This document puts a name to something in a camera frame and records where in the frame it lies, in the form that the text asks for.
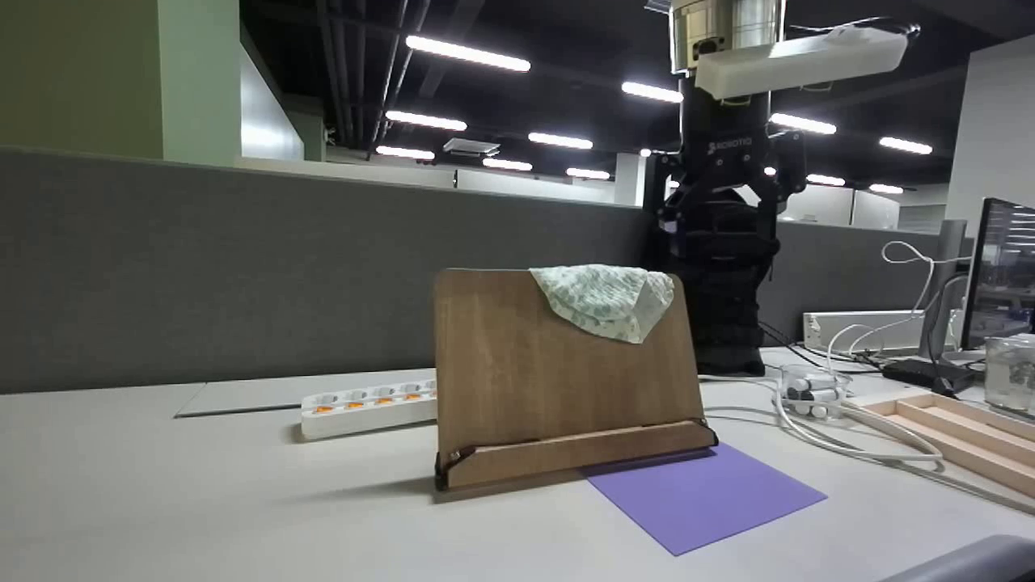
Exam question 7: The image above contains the green patterned white cloth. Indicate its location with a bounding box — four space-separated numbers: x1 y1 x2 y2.
530 267 676 348

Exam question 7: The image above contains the wooden book stand board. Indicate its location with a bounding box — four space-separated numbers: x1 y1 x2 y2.
434 269 718 496

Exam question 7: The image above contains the white power strip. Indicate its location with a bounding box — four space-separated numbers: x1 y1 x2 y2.
302 378 436 440

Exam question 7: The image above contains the black backpack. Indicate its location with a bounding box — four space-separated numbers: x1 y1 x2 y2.
644 81 805 377

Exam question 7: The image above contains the purple paper sheet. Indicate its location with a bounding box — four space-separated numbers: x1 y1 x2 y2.
584 447 826 558

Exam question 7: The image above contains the white box device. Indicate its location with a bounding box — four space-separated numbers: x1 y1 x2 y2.
802 312 926 352

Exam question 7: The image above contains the black monitor stand base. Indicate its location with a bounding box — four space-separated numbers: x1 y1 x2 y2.
880 359 983 397

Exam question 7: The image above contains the computer monitor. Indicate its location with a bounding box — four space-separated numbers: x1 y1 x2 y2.
962 198 1035 349

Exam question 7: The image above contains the clear plastic container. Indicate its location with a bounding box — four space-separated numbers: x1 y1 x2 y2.
988 334 1035 417

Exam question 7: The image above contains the white cable bundle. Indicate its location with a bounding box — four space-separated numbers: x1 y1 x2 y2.
705 368 952 478

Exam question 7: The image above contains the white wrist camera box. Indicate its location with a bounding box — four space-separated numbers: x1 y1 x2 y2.
695 26 909 102

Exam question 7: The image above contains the wooden frame tray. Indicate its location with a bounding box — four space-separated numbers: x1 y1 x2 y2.
869 396 1035 500

